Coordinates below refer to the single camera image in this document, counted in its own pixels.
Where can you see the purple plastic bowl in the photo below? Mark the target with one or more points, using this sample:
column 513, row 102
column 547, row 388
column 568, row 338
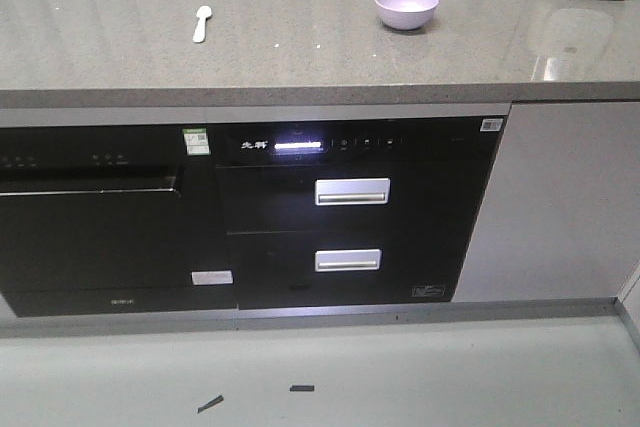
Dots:
column 406, row 15

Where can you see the mint green plastic spoon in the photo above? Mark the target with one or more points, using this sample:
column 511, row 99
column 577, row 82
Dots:
column 203, row 13

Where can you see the black disinfection cabinet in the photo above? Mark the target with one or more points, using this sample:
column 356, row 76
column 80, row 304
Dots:
column 438, row 167

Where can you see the black floor tape strip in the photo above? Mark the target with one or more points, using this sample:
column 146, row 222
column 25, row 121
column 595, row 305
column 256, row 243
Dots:
column 213, row 402
column 302, row 388

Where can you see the black built-in dishwasher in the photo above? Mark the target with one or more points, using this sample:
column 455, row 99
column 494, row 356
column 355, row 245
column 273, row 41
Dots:
column 111, row 220

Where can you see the grey cabinet door panel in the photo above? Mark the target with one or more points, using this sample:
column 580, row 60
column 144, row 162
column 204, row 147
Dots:
column 560, row 215

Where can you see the white side cabinet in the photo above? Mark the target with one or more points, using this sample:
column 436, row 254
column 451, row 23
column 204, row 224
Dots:
column 628, row 302

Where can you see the upper silver drawer handle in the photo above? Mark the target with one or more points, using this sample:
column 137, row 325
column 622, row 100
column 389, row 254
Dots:
column 352, row 191

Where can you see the silver drawer handle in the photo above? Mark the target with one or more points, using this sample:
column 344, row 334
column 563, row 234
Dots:
column 347, row 260
column 352, row 191

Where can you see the lower silver drawer handle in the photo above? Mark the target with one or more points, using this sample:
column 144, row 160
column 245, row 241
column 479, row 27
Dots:
column 347, row 260

